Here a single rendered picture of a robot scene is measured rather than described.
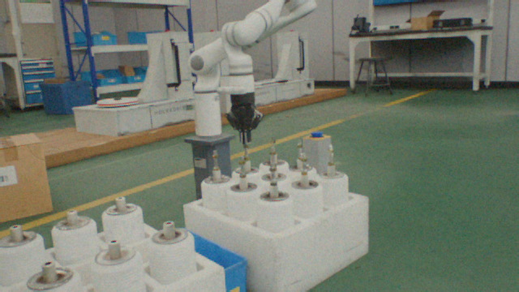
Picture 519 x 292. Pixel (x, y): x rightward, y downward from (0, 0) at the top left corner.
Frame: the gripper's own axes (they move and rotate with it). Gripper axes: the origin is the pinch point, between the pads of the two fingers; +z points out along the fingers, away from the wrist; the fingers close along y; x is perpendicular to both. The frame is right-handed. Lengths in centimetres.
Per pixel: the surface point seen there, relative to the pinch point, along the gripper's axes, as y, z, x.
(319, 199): -27.1, 13.8, 8.6
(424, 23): 22, -45, -469
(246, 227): -13.4, 17.5, 24.2
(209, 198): 3.3, 14.4, 16.3
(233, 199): -7.1, 12.4, 19.8
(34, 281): -1, 10, 73
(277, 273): -23.9, 26.1, 28.1
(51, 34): 546, -67, -332
